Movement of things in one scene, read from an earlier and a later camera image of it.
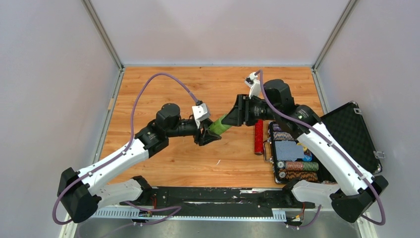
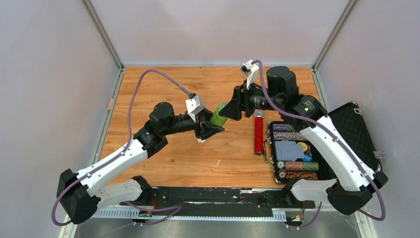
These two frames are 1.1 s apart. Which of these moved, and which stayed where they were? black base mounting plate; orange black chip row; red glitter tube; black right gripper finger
Moved: black right gripper finger
Stayed: orange black chip row; red glitter tube; black base mounting plate
